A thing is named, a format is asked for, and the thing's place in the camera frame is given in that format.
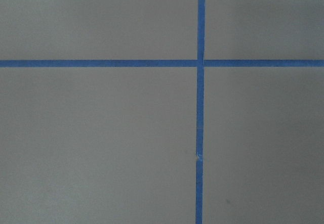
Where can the vertical blue tape line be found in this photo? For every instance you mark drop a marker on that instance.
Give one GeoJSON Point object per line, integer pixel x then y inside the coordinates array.
{"type": "Point", "coordinates": [200, 76]}

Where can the horizontal blue tape line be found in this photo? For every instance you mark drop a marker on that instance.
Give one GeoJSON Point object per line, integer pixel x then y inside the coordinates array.
{"type": "Point", "coordinates": [161, 63]}

